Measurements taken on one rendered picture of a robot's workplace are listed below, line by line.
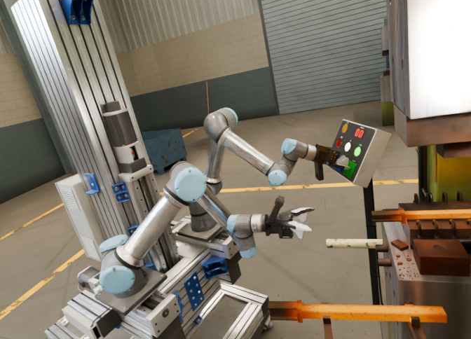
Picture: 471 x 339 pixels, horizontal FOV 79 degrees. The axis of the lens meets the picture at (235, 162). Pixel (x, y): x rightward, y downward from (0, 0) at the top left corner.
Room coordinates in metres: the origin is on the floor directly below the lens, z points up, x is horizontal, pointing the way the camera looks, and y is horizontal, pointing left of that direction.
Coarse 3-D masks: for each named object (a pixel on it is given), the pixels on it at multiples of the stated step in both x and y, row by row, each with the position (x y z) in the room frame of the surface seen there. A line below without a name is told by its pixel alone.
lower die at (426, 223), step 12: (408, 204) 0.95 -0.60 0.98; (420, 204) 0.93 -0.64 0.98; (432, 204) 0.91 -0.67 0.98; (444, 204) 0.89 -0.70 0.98; (456, 204) 0.88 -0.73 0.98; (468, 204) 0.86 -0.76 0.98; (456, 216) 0.78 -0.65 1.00; (468, 216) 0.77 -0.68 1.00; (408, 228) 0.81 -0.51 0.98; (432, 228) 0.76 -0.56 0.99; (444, 228) 0.75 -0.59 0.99; (456, 228) 0.74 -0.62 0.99; (468, 228) 0.73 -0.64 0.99; (408, 240) 0.81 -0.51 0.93
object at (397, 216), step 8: (400, 208) 0.88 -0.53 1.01; (376, 216) 0.88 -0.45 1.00; (384, 216) 0.87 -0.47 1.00; (392, 216) 0.86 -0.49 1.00; (400, 216) 0.85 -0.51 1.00; (408, 216) 0.84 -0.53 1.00; (416, 216) 0.83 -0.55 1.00; (424, 216) 0.82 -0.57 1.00; (432, 216) 0.81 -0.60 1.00; (440, 216) 0.80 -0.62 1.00; (448, 216) 0.79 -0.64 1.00
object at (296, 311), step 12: (300, 300) 0.66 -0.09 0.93; (276, 312) 0.65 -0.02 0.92; (288, 312) 0.64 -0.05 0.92; (300, 312) 0.62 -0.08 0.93; (312, 312) 0.61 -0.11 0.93; (324, 312) 0.60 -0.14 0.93; (336, 312) 0.60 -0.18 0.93; (348, 312) 0.59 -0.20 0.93; (360, 312) 0.58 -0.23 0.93; (372, 312) 0.57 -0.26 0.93; (384, 312) 0.56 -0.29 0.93; (396, 312) 0.56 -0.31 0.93; (408, 312) 0.55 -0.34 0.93; (420, 312) 0.54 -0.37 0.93; (432, 312) 0.54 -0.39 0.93; (444, 312) 0.53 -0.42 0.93
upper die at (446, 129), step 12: (396, 108) 0.92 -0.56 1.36; (396, 120) 0.93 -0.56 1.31; (408, 120) 0.78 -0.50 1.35; (420, 120) 0.77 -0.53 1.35; (432, 120) 0.76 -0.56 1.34; (444, 120) 0.75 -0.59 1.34; (456, 120) 0.74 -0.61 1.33; (468, 120) 0.73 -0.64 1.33; (408, 132) 0.78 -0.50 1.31; (420, 132) 0.77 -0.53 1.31; (432, 132) 0.76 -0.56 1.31; (444, 132) 0.75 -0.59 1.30; (456, 132) 0.74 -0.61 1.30; (468, 132) 0.73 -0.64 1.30; (408, 144) 0.78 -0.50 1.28; (420, 144) 0.77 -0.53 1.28; (432, 144) 0.76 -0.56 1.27
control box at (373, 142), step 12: (348, 120) 1.53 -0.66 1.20; (348, 132) 1.47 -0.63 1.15; (372, 132) 1.28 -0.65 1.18; (384, 132) 1.26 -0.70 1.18; (360, 144) 1.33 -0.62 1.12; (372, 144) 1.25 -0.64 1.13; (384, 144) 1.26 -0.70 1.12; (348, 156) 1.38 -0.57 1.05; (360, 156) 1.29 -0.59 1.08; (372, 156) 1.25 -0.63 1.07; (360, 168) 1.25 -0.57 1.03; (372, 168) 1.25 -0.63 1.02; (348, 180) 1.29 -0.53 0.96; (360, 180) 1.25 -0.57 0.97
